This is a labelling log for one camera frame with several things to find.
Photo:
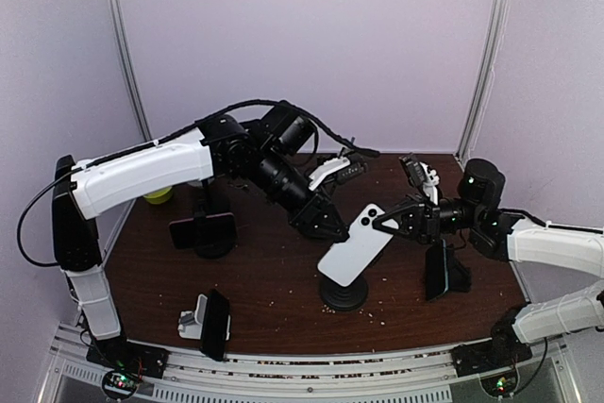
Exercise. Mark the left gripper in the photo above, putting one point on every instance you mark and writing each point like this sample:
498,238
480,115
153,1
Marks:
310,216

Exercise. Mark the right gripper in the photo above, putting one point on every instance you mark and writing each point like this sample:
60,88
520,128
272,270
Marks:
422,221

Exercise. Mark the white smartphone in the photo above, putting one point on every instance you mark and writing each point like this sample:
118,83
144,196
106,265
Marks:
363,239

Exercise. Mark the black phone teal edge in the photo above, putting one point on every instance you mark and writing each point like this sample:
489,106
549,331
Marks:
436,271

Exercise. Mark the black round-base phone stand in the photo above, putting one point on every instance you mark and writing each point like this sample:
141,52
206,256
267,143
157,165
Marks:
344,294

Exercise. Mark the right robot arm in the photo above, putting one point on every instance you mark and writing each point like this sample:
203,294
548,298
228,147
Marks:
509,235

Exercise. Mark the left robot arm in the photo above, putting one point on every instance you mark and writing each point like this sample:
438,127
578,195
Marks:
251,140

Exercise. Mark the black folding wedge stand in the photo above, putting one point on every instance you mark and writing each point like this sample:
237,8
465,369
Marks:
458,276

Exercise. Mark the black phone pink edge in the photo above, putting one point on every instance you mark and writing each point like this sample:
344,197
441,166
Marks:
204,231

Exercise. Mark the black stand left centre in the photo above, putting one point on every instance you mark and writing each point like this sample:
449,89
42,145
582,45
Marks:
211,199

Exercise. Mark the black phone front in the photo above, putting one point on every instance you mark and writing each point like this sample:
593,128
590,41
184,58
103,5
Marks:
215,326

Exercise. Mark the white desktop phone stand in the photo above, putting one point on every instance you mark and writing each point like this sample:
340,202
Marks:
190,323

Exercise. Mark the green bowl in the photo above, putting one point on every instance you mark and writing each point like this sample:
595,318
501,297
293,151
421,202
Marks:
159,197

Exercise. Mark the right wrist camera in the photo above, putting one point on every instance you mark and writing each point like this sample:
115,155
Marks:
422,177

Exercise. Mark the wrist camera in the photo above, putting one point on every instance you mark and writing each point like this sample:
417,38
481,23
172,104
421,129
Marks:
422,177
338,170

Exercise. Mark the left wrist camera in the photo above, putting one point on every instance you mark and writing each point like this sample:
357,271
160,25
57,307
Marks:
338,170

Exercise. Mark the front aluminium rail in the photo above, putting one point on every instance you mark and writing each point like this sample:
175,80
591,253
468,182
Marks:
417,375

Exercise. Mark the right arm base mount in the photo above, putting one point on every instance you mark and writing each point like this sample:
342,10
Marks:
502,350

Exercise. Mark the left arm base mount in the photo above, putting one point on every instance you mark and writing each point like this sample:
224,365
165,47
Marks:
128,365

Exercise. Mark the right aluminium frame post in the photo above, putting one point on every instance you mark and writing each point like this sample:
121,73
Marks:
484,82

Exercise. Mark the aluminium frame post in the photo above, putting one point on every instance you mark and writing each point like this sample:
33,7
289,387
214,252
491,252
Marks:
484,82
127,68

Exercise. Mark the left aluminium frame post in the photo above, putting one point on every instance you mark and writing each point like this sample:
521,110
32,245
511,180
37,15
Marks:
127,68

